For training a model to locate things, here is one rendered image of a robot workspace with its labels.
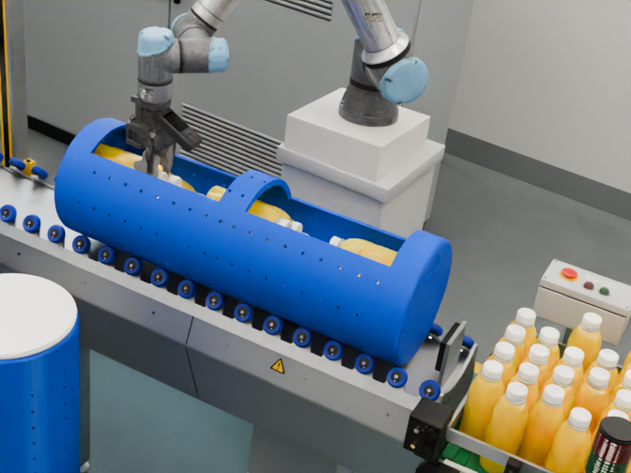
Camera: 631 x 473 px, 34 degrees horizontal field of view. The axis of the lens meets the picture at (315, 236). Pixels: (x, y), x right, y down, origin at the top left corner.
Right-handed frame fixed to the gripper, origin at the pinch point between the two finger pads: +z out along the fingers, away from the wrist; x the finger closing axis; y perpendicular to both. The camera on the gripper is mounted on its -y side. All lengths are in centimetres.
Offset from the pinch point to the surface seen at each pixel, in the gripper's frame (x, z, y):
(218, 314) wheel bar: 10.0, 22.1, -23.1
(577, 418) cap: 17, 6, -104
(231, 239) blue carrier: 11.8, -0.1, -26.2
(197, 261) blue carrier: 13.2, 7.5, -19.0
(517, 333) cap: -2, 6, -87
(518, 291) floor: -185, 118, -51
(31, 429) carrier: 54, 31, -7
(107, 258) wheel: 10.3, 18.9, 7.4
